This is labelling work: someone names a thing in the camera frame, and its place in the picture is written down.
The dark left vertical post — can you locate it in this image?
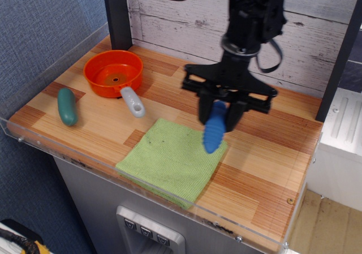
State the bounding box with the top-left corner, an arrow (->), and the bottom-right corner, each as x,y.
104,0 -> 133,50

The dark vertical post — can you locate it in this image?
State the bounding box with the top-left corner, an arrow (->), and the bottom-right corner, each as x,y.
315,0 -> 361,122
104,0 -> 133,50

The green cloth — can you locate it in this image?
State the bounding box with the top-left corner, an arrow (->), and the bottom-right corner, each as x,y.
116,118 -> 227,209

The blue handled metal fork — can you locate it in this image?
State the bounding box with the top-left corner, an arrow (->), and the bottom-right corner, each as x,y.
202,101 -> 227,154

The teal green toy pickle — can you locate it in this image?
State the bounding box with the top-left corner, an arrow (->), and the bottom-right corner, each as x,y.
57,88 -> 78,126

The white metal side unit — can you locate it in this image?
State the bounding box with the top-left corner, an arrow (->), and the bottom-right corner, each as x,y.
306,88 -> 361,211

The clear acrylic table guard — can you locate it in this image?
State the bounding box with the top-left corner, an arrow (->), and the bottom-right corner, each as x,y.
1,17 -> 321,253

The dark right vertical post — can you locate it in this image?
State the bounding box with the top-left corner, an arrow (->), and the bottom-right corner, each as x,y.
315,0 -> 361,122

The yellow and black object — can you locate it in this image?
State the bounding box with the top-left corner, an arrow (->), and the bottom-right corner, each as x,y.
26,242 -> 51,254

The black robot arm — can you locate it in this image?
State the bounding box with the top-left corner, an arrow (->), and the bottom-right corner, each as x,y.
182,0 -> 287,132

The grey cabinet with button panel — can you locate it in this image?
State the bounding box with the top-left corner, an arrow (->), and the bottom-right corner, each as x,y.
55,158 -> 259,253

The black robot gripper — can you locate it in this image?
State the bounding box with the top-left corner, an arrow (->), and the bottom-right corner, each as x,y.
182,51 -> 277,132

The orange toy pot grey handle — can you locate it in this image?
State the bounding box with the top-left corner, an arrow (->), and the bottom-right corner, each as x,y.
83,50 -> 145,118

